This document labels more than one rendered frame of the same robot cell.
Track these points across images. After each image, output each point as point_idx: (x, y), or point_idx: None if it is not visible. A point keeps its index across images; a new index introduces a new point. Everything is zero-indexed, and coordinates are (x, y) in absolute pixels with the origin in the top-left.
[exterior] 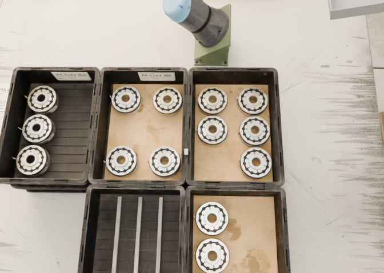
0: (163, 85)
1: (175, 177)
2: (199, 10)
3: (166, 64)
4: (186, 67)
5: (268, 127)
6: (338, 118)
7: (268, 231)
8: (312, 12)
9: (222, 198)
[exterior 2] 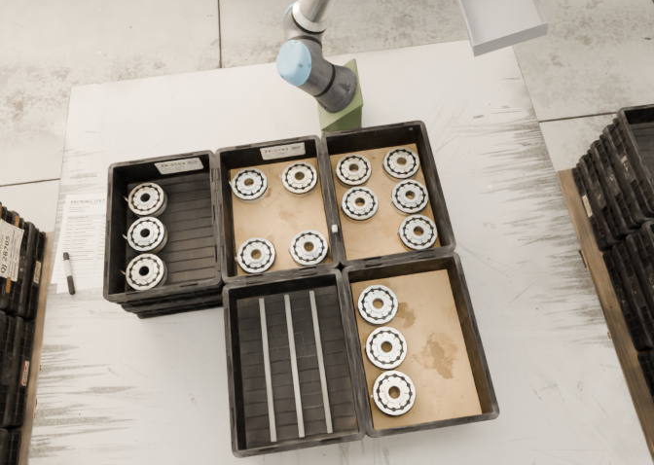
0: (290, 162)
1: None
2: (321, 68)
3: None
4: None
5: (424, 189)
6: (505, 173)
7: (448, 309)
8: (452, 57)
9: (385, 280)
